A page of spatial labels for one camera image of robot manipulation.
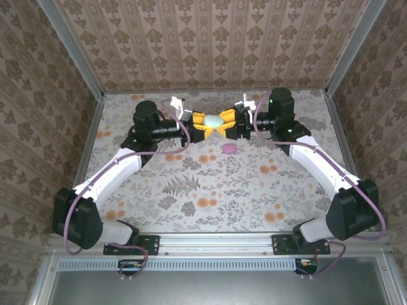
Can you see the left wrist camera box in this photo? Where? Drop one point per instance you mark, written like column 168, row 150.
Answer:
column 176, row 102

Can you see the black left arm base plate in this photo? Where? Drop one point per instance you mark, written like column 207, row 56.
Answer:
column 151, row 244

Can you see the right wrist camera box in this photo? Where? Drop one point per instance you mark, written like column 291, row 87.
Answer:
column 246, row 105

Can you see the black electronics connector box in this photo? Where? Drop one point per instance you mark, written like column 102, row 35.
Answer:
column 306, row 266
column 132, row 267

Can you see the floral patterned table cover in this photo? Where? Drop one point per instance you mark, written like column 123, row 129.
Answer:
column 222, row 216

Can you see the pink earbud charging case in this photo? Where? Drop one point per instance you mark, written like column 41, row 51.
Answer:
column 229, row 148

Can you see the grey metal sheet panel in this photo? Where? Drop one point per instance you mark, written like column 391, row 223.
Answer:
column 216, row 289

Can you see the aluminium table side rail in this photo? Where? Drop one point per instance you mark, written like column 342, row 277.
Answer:
column 88, row 143
column 345, row 143

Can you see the aluminium mounting rail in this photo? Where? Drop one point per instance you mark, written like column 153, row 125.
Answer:
column 216, row 243

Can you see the aluminium corner post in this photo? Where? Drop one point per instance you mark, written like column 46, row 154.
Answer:
column 71, row 47
column 354, row 47

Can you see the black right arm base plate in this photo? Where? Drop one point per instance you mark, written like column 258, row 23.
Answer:
column 280, row 244

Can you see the green earbud charging case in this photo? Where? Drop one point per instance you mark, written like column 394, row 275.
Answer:
column 212, row 120

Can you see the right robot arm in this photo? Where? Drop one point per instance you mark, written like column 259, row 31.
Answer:
column 318, row 162

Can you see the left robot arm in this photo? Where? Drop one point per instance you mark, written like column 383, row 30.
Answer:
column 108, row 178

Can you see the aluminium lower frame bar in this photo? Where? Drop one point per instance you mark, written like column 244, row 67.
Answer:
column 43, row 279
column 389, row 279

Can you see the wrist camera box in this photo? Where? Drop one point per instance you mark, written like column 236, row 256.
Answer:
column 176, row 102
column 246, row 105

